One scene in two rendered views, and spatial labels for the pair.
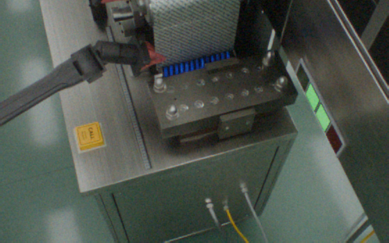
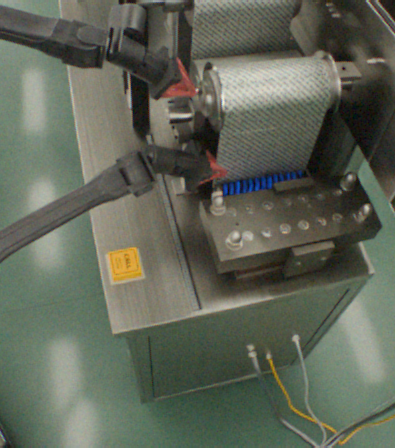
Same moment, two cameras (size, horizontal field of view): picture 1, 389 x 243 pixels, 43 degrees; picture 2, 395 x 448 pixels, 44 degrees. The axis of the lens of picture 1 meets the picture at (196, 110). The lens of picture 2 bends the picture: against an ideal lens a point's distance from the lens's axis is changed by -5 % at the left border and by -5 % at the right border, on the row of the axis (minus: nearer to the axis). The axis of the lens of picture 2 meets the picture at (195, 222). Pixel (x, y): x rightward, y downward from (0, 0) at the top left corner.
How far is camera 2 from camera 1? 0.28 m
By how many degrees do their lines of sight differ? 2
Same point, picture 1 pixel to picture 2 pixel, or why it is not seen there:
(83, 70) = (130, 179)
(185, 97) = (250, 223)
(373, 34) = not seen: outside the picture
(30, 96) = (66, 209)
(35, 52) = (52, 167)
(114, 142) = (154, 274)
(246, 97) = (324, 227)
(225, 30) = (302, 143)
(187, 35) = (257, 146)
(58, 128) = (73, 252)
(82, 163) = (115, 297)
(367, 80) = not seen: outside the picture
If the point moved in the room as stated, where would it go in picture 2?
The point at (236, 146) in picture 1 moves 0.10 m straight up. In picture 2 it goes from (304, 286) to (315, 267)
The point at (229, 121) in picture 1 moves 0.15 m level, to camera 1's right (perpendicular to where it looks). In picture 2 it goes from (303, 255) to (366, 262)
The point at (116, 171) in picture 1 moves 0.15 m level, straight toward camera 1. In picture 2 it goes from (156, 310) to (174, 372)
